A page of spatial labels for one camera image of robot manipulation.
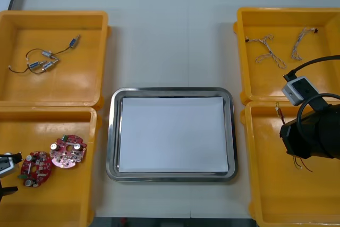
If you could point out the small metal solenoid blue label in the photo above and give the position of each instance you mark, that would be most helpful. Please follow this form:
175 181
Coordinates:
34 65
49 65
72 42

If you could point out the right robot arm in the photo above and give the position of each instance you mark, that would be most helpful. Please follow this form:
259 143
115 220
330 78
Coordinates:
329 131

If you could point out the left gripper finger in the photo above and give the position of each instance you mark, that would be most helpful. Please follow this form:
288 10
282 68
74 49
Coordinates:
9 189
18 156

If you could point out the yellow-orange plastic bin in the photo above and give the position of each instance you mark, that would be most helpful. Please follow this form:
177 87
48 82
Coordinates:
281 200
53 88
53 205
271 83

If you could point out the white paper sheet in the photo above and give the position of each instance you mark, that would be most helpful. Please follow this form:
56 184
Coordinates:
172 134

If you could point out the steel tray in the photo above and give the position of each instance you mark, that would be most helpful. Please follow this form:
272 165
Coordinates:
170 177

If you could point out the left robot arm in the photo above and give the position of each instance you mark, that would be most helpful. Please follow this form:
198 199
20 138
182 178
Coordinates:
6 167

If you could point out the small metal solenoid white label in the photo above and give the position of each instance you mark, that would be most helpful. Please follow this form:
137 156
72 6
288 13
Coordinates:
46 54

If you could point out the round red circuit board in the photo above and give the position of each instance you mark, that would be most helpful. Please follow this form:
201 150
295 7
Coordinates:
67 155
40 167

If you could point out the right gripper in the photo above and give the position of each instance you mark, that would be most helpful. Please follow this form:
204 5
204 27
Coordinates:
297 136

